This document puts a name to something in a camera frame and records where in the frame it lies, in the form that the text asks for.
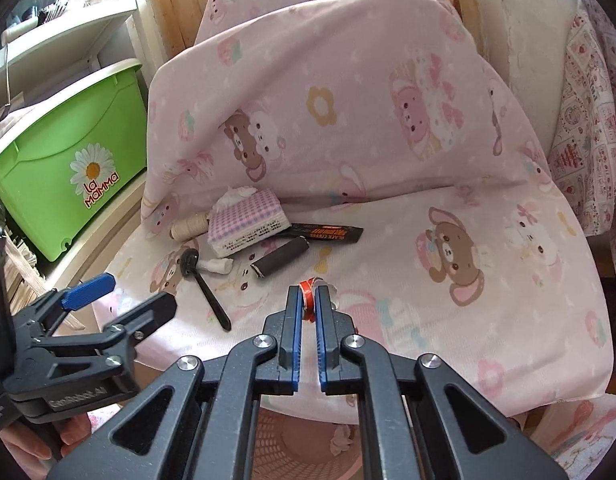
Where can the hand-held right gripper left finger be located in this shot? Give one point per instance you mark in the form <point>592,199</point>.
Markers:
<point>298,355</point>

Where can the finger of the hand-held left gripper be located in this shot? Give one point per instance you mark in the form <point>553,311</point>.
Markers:
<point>87,292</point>
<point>152,312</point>

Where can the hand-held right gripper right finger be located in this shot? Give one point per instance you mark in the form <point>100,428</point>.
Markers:
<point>322,360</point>

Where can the black plastic spoon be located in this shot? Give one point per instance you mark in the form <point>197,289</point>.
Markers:
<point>207,295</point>

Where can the small white paper roll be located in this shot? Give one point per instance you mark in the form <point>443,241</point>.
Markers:
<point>215,265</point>

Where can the pink perforated plastic basket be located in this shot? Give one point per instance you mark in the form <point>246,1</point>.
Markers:
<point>298,440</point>

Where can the beige thread spool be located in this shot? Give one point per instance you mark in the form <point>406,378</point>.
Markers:
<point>187,227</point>

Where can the black cylindrical tube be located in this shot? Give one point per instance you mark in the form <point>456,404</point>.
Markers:
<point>278,260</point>

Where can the black coffee sachet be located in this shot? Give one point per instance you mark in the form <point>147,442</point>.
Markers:
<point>333,234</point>

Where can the pink checked tissue pack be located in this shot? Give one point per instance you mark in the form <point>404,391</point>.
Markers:
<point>242,222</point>

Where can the white tissue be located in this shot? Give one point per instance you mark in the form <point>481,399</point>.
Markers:
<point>232,197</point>

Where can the person's left hand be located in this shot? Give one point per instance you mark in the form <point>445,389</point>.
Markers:
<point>22,440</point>

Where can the brown wicker basket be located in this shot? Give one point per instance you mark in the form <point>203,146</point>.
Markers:
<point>22,270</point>

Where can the green plastic storage box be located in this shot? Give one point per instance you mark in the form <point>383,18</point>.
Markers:
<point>47,160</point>

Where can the pink printed pajama garment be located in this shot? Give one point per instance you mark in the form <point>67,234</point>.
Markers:
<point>583,430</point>

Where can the white shelf unit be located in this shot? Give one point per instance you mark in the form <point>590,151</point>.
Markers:
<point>87,20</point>

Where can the pile of small housewares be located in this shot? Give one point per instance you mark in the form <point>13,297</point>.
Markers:
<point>67,0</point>

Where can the wooden door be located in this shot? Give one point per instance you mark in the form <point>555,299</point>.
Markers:
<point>180,5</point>

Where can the patterned lace tablecloth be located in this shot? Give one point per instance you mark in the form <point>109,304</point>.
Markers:
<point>588,160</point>

